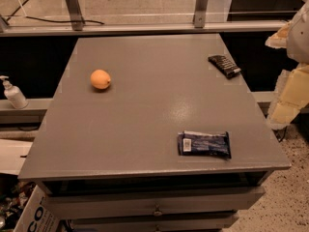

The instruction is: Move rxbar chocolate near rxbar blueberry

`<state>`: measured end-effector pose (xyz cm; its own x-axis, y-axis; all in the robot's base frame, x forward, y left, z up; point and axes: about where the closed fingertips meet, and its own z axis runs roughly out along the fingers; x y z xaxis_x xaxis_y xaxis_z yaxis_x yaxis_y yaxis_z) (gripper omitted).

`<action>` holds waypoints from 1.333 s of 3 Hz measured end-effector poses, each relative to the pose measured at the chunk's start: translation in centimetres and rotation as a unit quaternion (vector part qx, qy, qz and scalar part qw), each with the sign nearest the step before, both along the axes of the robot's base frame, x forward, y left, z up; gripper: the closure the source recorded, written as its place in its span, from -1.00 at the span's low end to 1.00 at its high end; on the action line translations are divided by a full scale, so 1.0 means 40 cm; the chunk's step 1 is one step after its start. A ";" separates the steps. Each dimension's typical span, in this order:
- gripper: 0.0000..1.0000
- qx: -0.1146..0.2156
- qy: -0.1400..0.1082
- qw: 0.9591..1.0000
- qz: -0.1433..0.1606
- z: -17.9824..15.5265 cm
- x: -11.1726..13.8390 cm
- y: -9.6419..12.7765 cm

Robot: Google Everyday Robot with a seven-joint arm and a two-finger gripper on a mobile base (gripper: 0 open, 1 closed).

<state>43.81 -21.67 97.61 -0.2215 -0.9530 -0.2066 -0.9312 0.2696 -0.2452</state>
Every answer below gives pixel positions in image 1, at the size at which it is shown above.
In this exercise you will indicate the lower grey drawer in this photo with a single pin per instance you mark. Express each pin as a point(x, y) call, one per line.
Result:
point(165, 223)

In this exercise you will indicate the left metal bracket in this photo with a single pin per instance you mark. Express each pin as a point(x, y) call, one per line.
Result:
point(76, 18)

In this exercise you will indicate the metal rail frame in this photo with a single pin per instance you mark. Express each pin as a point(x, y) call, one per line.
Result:
point(143, 29)

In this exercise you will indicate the white cardboard box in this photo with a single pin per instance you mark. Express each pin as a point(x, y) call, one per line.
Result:
point(35, 217)

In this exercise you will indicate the right metal bracket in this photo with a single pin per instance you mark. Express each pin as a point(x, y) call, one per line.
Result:
point(199, 17)

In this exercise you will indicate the white pump dispenser bottle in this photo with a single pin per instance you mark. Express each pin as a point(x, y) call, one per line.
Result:
point(13, 94)

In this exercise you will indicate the metal bracket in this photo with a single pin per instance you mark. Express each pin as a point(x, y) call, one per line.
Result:
point(76, 18)
point(199, 17)

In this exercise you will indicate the orange fruit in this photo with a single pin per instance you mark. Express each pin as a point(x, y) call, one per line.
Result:
point(100, 79)

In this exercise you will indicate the grey drawer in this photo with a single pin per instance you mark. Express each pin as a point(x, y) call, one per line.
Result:
point(165, 223)
point(153, 203)

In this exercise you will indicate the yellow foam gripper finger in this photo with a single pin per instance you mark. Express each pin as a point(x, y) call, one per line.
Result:
point(280, 38)
point(291, 94)

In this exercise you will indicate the top grey drawer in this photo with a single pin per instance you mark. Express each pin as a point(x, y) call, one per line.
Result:
point(153, 203)

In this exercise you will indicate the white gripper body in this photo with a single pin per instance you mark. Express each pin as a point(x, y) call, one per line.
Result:
point(299, 38)

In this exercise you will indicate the blue blueberry rxbar wrapper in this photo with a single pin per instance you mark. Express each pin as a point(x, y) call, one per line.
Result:
point(193, 143)

